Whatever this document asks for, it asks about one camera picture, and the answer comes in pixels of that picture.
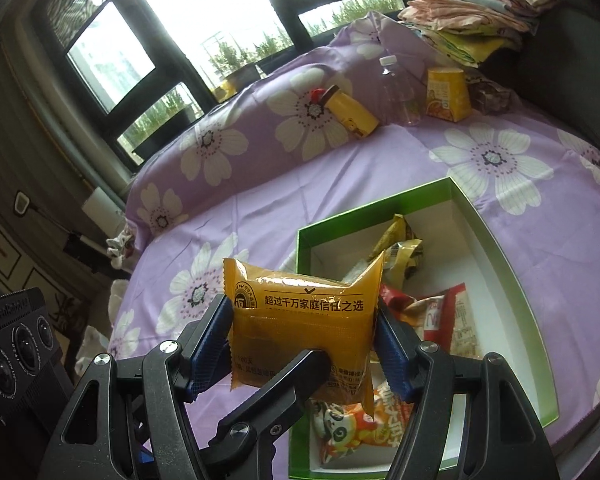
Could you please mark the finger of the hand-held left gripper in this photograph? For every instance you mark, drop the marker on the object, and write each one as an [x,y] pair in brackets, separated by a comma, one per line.
[280,400]

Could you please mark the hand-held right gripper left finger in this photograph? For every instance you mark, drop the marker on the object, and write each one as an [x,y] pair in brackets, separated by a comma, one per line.
[207,350]

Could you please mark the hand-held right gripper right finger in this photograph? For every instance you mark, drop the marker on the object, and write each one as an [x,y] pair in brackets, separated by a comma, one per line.
[395,360]

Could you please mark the red brown snack packet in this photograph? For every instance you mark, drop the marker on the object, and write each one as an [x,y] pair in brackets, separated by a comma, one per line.
[395,300]

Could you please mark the orange panda snack packet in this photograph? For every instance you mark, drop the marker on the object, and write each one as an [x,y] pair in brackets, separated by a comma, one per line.
[345,425]

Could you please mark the white red-edged snack packet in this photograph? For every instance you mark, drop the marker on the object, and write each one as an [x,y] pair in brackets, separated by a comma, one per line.
[457,325]

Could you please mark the orange yellow snack packet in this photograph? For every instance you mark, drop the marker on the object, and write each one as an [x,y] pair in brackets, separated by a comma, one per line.
[300,325]

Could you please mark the dark brown snack packet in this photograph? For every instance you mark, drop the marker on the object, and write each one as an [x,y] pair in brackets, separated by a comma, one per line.
[402,255]

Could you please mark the green cardboard box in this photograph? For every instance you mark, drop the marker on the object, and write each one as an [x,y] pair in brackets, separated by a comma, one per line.
[375,212]

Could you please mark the white yellow plastic bag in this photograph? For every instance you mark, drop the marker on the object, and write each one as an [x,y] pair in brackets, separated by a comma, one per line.
[92,342]

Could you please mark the white patterned cloth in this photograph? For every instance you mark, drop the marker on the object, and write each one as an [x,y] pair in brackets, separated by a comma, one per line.
[120,247]

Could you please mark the small framed gadget on pole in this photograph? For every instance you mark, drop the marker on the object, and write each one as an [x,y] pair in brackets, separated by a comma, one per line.
[21,203]

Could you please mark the purple floral bed sheet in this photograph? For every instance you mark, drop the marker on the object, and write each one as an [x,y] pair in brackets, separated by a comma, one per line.
[530,200]

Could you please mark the purple floral pillow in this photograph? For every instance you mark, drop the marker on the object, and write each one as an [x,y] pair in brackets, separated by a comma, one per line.
[260,135]

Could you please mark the potted green plant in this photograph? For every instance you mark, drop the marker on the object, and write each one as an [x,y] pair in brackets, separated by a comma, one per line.
[245,67]
[155,125]

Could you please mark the yellow bottle with red cap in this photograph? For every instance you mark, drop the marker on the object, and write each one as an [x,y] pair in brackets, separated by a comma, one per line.
[352,115]

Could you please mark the clear plastic bottle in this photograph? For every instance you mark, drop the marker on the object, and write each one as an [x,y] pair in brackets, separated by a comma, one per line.
[397,92]

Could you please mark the orange juice carton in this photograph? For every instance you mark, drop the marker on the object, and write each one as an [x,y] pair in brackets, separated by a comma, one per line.
[447,95]

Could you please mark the dark wrapped packet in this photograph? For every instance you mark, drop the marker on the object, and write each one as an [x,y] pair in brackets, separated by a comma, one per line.
[490,97]

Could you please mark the black framed window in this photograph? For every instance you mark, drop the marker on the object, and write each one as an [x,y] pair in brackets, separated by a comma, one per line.
[205,0]

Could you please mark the dark upholstered furniture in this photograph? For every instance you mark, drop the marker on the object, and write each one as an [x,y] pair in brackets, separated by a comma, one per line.
[580,60]

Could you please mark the stack of folded cloths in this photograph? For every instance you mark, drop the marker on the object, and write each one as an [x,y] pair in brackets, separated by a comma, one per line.
[470,15]

